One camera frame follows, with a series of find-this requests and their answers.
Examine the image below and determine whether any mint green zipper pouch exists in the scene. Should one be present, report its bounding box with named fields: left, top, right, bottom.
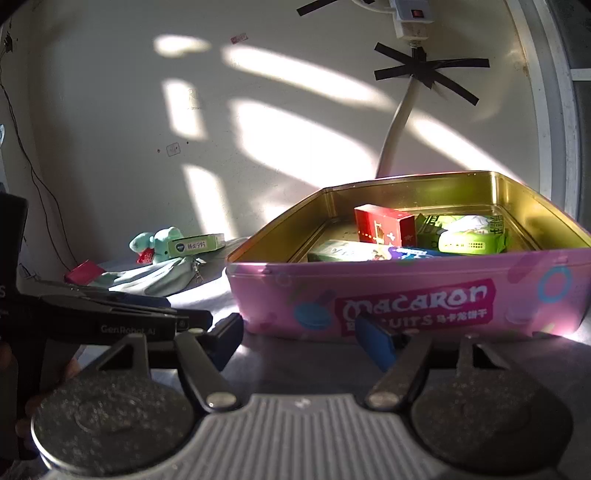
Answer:
left=98, top=255, right=206, bottom=297

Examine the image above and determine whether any white window frame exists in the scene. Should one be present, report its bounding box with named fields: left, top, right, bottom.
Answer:
left=508, top=0, right=591, bottom=232

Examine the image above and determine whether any white wall cable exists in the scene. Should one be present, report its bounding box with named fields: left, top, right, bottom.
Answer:
left=375, top=39, right=428, bottom=180

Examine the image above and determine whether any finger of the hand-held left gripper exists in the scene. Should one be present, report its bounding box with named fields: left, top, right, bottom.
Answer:
left=39, top=295, right=214, bottom=329
left=34, top=277, right=172, bottom=309

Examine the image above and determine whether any teal plush toy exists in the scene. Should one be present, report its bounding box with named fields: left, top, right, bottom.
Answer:
left=129, top=226, right=185, bottom=265

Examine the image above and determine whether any green snack packet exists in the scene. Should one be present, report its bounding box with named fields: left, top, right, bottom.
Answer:
left=436, top=215, right=509, bottom=254

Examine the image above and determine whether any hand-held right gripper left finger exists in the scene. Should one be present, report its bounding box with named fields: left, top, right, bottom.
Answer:
left=81, top=312, right=245, bottom=413

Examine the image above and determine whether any pink biscuit tin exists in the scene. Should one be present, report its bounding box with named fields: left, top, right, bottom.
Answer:
left=225, top=171, right=591, bottom=343

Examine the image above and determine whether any black tape cross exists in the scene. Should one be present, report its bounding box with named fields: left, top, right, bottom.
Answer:
left=374, top=42, right=490, bottom=106

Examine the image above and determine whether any red printed box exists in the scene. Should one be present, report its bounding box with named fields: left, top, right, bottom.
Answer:
left=354, top=204, right=417, bottom=247

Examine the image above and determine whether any green toothpaste box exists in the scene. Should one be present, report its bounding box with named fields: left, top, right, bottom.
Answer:
left=307, top=240, right=462, bottom=263

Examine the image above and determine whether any green and white small box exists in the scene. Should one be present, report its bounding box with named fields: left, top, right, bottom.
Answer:
left=167, top=233, right=226, bottom=258

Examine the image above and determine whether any person's left hand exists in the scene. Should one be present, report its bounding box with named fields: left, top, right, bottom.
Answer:
left=16, top=357, right=83, bottom=437

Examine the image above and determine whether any black tape strip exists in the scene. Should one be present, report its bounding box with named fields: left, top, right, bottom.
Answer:
left=297, top=0, right=345, bottom=17

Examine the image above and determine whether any thin dark wall cable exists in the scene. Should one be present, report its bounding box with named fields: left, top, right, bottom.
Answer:
left=0, top=46, right=79, bottom=273

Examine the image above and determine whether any white power strip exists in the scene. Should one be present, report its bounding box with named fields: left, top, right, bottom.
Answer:
left=390, top=0, right=432, bottom=40

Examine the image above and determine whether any magenta shiny pouch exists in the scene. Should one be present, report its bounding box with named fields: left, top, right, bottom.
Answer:
left=64, top=260, right=103, bottom=284

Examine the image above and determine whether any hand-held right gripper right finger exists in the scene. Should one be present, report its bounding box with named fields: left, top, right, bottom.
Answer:
left=355, top=311, right=532, bottom=411

